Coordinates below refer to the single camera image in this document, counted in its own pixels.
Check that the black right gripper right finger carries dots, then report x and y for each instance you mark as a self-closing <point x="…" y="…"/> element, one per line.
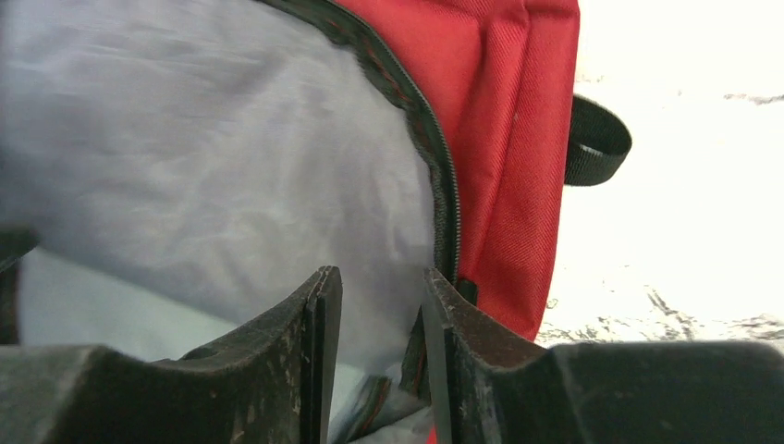
<point x="489" y="385"/>

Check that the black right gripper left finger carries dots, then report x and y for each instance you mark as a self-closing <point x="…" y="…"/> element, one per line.
<point x="269" y="381"/>

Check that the red backpack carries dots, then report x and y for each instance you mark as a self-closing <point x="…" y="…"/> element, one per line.
<point x="187" y="163"/>

